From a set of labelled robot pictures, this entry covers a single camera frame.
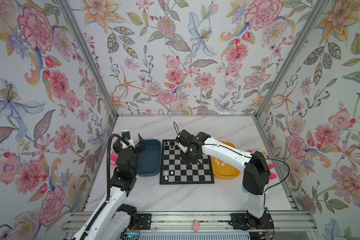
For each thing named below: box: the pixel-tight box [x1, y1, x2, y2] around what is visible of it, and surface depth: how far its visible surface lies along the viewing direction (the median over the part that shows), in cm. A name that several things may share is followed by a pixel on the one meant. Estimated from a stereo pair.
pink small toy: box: [192, 220, 200, 233], surface depth 73 cm
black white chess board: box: [159, 139, 215, 185], surface depth 91 cm
